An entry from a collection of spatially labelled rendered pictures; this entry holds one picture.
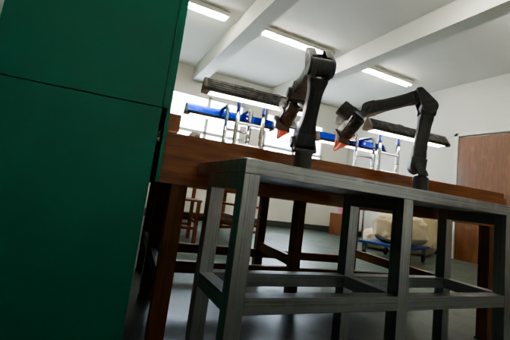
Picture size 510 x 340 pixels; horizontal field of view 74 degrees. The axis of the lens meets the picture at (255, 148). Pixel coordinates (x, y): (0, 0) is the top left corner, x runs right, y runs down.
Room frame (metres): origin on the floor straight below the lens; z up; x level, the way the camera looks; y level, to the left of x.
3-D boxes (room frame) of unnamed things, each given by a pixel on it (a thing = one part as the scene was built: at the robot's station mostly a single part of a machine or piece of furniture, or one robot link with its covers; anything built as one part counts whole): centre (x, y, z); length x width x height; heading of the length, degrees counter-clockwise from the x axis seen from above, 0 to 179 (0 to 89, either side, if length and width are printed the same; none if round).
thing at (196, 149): (1.57, -0.50, 0.67); 1.81 x 0.12 x 0.19; 110
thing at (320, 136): (2.53, -0.73, 1.08); 0.62 x 0.08 x 0.07; 110
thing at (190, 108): (2.20, 0.19, 1.08); 0.62 x 0.08 x 0.07; 110
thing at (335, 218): (7.44, -2.12, 0.32); 0.42 x 0.42 x 0.63; 25
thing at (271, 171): (1.52, -0.34, 0.65); 1.20 x 0.90 x 0.04; 115
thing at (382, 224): (4.51, -2.04, 0.41); 0.74 x 0.56 x 0.39; 116
